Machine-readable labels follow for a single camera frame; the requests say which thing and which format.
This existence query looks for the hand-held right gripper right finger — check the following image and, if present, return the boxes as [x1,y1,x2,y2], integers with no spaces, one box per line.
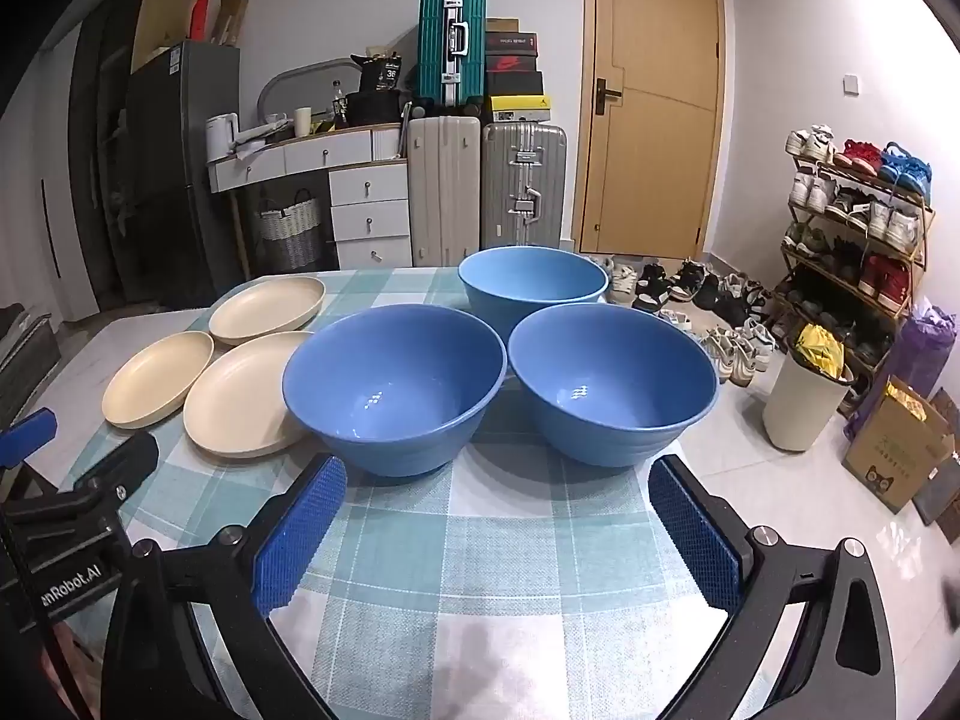
[646,454,897,720]

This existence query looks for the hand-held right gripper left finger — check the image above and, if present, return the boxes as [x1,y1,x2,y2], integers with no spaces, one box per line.
[101,454,350,720]

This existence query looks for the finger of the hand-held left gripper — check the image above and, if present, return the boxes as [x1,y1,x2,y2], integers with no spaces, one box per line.
[0,408,59,470]
[0,431,161,531]

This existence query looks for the blue bowl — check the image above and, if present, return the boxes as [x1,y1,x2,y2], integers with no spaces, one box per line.
[457,245,610,338]
[282,305,508,478]
[508,304,719,468]

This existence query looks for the grey cushion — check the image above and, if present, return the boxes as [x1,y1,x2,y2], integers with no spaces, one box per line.
[0,304,65,428]

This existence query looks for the white trash bin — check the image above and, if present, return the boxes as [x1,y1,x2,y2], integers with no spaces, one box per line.
[763,345,856,453]

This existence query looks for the teal checked tablecloth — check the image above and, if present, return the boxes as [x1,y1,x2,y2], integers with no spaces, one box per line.
[56,264,740,720]

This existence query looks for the printed cardboard box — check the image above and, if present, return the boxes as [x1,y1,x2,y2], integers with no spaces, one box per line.
[841,375,957,515]

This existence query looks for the yellow bag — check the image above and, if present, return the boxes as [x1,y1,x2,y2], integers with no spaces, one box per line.
[795,322,847,380]

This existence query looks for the scattered pile of shoes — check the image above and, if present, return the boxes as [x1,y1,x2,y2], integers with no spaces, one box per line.
[589,253,785,389]

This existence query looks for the grey flat board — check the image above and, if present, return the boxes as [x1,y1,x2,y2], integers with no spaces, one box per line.
[913,457,960,526]

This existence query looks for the brown doormat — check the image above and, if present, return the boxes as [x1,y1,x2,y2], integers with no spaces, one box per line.
[926,388,960,466]

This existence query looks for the woven laundry basket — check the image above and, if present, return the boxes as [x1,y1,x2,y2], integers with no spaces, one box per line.
[257,191,325,271]

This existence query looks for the dark grey fridge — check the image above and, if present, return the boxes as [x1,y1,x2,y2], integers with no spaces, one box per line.
[124,41,241,308]

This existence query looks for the purple bag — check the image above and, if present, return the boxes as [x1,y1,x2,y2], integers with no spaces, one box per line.
[844,298,960,443]

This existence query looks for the dark wardrobe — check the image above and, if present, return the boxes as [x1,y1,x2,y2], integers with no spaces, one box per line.
[67,0,173,308]

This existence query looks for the rows of assorted sneakers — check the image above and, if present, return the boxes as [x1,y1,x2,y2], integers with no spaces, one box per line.
[780,124,935,391]

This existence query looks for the white kettle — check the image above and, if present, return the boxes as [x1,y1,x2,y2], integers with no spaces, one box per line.
[206,112,241,162]

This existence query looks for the white drawer desk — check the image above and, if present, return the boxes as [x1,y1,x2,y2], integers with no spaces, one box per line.
[208,122,413,271]

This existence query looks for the white suitcase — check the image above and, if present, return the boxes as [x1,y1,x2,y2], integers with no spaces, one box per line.
[405,114,482,268]

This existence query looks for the silver suitcase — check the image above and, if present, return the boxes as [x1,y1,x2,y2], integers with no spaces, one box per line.
[480,122,569,250]

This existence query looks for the golden metal shoe rack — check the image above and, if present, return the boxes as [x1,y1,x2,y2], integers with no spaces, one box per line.
[772,131,937,413]

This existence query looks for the wooden door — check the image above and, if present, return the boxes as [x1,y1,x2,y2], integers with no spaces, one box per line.
[571,0,727,262]

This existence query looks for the flat brown cardboard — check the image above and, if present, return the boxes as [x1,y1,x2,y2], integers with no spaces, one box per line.
[131,0,197,76]

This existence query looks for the small brown cardboard box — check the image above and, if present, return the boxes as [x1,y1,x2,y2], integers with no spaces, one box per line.
[217,0,252,46]

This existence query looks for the black printed bag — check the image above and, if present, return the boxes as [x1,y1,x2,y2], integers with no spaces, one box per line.
[350,51,410,96]

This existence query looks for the yellow black shoe box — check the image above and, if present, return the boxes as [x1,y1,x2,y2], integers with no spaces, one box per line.
[486,94,552,125]

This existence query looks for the plain black shoe box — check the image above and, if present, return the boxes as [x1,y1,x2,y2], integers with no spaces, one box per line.
[485,71,544,98]

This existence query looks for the teal suitcase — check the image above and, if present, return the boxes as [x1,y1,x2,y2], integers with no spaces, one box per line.
[416,0,487,110]

